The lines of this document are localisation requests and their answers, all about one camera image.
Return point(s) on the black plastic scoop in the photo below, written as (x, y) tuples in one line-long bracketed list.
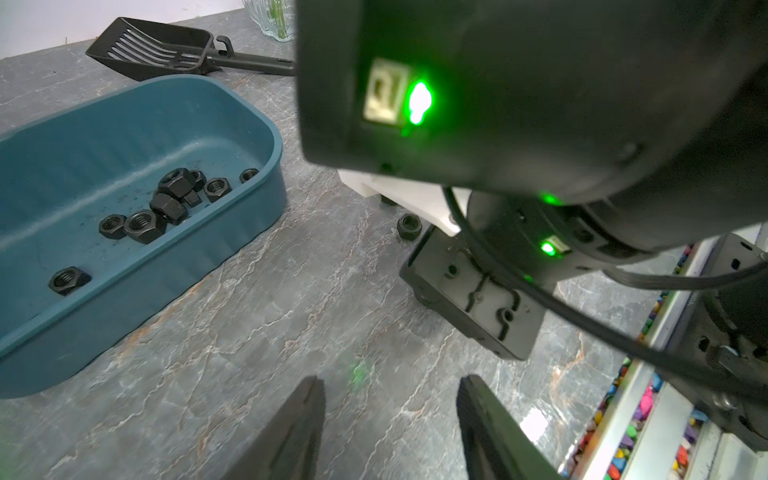
[(142, 50)]

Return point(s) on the teal plastic storage box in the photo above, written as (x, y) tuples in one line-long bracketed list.
[(112, 209)]

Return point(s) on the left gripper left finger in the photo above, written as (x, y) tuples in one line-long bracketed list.
[(288, 446)]

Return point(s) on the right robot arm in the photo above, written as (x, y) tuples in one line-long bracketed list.
[(590, 135)]

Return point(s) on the black hex nut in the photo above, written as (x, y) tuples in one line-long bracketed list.
[(67, 280), (145, 226), (216, 188), (178, 183), (409, 227), (113, 226), (199, 180), (248, 174), (169, 208)]

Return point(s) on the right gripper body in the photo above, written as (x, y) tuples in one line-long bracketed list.
[(445, 278)]

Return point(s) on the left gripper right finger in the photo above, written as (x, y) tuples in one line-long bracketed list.
[(495, 447)]

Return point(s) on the metal base rail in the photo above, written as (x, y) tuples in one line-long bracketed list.
[(652, 426)]

